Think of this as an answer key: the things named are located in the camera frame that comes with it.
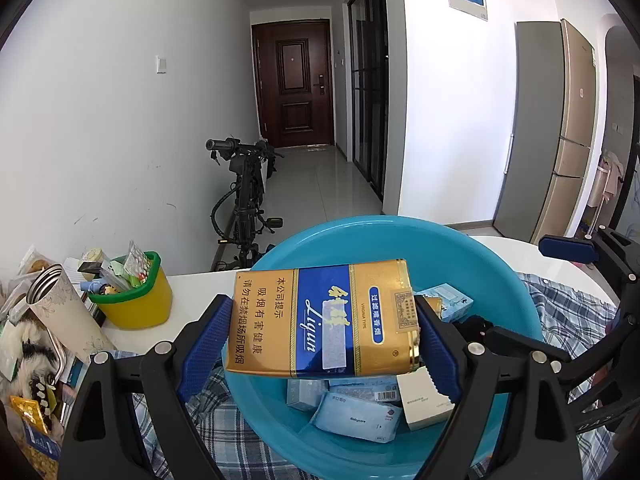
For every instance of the clear plastic snack bag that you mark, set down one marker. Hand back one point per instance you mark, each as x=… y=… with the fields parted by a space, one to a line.
x=36 y=260

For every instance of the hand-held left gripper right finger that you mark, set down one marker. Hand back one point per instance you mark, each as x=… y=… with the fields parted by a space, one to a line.
x=440 y=355

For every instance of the black framed glass sliding door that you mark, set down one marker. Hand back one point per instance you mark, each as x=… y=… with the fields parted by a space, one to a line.
x=367 y=85

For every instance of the light blue wet wipes packet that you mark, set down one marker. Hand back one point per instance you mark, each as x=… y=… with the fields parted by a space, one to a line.
x=357 y=417

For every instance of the gold snack packet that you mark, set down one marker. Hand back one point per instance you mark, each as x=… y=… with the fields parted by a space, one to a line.
x=32 y=422

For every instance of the blue plastic basin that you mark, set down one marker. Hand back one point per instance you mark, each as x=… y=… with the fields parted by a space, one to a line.
x=500 y=285

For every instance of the white light switch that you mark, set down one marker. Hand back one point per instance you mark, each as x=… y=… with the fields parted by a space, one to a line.
x=161 y=64

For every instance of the white cardboard box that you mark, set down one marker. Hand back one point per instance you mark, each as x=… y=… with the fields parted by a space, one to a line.
x=425 y=400

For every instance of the steel flask with floral sleeve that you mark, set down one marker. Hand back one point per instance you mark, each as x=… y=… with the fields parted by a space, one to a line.
x=65 y=310

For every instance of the black bicycle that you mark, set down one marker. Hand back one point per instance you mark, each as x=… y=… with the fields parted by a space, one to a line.
x=245 y=200

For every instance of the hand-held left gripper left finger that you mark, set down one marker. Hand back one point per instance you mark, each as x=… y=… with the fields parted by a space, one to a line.
x=205 y=345

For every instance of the gold and blue cigarette carton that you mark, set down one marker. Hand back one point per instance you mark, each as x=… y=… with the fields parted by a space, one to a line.
x=320 y=317

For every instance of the light blue barcode packet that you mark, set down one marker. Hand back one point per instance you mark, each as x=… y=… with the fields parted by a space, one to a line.
x=365 y=389

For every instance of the light blue printed box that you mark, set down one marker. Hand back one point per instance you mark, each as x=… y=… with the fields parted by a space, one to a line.
x=447 y=302

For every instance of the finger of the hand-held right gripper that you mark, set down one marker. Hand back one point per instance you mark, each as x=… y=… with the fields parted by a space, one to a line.
x=567 y=249
x=590 y=375

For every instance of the yellow bin with green rim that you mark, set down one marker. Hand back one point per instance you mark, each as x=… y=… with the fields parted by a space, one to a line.
x=135 y=305

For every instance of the small jar with yellow lid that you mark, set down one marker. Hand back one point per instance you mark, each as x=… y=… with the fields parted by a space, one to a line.
x=94 y=256

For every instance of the dark brown entrance door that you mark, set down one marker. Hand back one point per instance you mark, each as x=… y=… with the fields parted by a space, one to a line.
x=292 y=85

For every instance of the black and white furry item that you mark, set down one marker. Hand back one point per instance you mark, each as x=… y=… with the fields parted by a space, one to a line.
x=25 y=355

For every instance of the clothes rack with clothes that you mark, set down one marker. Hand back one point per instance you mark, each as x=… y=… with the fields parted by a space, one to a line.
x=607 y=180

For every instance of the blue plaid cloth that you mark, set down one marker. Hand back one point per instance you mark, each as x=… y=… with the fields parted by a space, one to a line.
x=565 y=300

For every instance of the grey and gold refrigerator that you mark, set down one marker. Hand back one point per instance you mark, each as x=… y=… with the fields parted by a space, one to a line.
x=545 y=130

